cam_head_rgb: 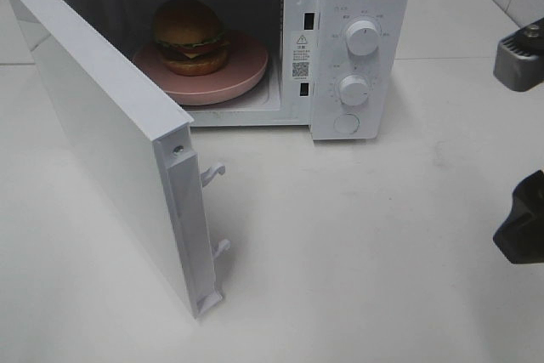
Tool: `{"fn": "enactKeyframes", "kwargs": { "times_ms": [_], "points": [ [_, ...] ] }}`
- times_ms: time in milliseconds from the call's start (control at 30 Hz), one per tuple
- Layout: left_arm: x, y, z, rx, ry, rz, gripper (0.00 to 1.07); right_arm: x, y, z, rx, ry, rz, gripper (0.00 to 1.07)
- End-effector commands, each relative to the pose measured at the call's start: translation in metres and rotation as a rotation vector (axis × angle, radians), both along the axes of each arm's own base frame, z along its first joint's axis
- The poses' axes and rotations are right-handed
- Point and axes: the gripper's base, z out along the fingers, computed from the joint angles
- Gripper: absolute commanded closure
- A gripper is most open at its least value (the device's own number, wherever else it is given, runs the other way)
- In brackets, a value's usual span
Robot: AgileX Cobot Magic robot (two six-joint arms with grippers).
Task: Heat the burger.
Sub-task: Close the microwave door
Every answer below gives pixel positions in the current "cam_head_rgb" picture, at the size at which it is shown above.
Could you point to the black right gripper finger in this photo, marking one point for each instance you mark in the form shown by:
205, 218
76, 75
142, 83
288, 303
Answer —
520, 236

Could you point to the round white door button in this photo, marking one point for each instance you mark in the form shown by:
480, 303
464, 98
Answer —
346, 124

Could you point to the pink round plate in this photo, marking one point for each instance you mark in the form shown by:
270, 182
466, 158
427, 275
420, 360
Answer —
246, 65

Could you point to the toy burger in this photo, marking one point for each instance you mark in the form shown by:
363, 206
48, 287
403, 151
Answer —
190, 38

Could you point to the white microwave door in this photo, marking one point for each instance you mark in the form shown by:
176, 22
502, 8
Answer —
133, 139

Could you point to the lower white timer knob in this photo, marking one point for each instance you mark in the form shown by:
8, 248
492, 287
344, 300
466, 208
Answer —
353, 90

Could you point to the upper white power knob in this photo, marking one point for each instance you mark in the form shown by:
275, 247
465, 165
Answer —
362, 37

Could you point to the white microwave oven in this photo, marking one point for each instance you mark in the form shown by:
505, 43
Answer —
315, 103

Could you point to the white warning label sticker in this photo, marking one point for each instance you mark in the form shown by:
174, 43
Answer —
302, 47

